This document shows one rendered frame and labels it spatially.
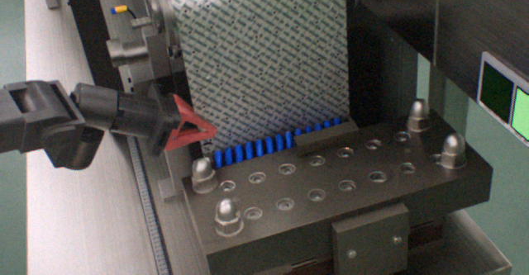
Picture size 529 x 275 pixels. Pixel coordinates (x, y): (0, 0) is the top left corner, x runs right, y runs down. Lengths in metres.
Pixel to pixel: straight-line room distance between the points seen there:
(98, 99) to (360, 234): 0.38
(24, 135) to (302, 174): 0.37
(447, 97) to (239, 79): 0.50
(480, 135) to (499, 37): 1.97
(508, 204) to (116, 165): 1.57
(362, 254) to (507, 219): 1.53
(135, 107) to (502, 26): 0.47
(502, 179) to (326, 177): 1.68
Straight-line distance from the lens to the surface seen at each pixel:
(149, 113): 0.87
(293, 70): 0.92
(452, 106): 1.28
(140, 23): 0.90
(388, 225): 0.85
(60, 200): 1.17
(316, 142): 0.93
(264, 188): 0.88
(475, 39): 0.80
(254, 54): 0.89
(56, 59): 1.63
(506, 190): 2.47
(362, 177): 0.88
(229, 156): 0.93
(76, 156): 0.91
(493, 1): 0.76
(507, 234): 2.31
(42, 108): 0.82
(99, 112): 0.86
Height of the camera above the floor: 1.60
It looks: 35 degrees down
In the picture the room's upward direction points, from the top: 7 degrees counter-clockwise
